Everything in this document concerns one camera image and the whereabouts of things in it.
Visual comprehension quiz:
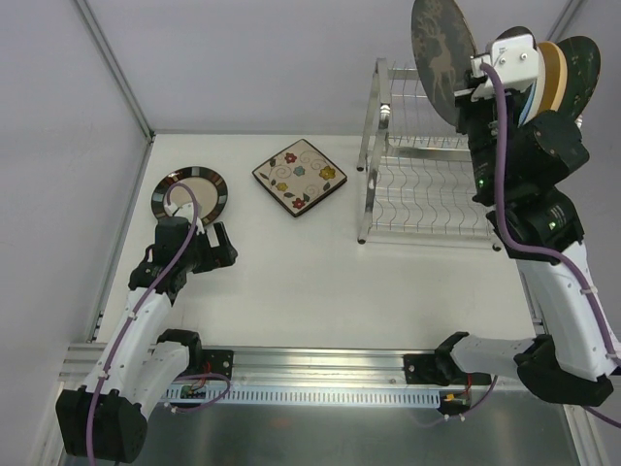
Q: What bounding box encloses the metal dish rack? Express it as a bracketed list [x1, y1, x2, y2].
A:
[357, 58, 503, 251]

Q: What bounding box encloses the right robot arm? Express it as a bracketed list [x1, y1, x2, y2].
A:
[427, 95, 620, 408]

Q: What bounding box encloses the aluminium frame post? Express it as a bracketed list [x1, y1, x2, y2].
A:
[71, 0, 154, 144]

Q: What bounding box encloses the dark green floral plate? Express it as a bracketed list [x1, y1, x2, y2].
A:
[558, 36, 601, 120]

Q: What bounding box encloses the cream bear plate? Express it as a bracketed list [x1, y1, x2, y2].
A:
[523, 45, 546, 125]

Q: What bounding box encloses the white slotted cable duct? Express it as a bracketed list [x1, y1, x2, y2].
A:
[161, 383, 441, 410]

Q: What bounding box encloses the striped rim round plate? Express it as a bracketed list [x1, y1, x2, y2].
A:
[150, 166, 229, 220]

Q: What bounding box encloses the aluminium mounting rail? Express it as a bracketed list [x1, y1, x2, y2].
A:
[57, 339, 583, 394]

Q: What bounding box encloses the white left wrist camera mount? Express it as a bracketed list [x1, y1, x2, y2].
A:
[163, 202, 221, 234]

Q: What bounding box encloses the square floral plate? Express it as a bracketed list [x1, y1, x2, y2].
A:
[252, 139, 347, 217]

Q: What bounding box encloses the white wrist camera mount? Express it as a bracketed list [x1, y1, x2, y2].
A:
[471, 33, 539, 102]
[163, 202, 221, 234]

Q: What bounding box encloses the grey reindeer plate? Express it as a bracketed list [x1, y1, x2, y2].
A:
[410, 0, 476, 127]

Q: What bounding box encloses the blue bear plate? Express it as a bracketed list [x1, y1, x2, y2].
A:
[518, 83, 537, 126]

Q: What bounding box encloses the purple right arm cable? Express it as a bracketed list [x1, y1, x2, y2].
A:
[416, 62, 621, 429]

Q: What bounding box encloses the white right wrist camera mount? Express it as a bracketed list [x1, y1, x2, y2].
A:
[471, 33, 539, 102]

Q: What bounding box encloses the brown rimmed cream plate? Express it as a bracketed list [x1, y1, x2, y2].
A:
[495, 25, 536, 50]

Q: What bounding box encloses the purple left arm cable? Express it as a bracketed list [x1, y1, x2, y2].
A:
[86, 182, 234, 462]

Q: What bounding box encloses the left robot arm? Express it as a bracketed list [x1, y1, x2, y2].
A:
[55, 216, 238, 464]

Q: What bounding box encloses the yellow bear plate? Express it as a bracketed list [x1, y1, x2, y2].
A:
[536, 41, 568, 116]

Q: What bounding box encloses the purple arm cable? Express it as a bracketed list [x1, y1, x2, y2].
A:
[416, 62, 621, 429]
[86, 182, 234, 462]

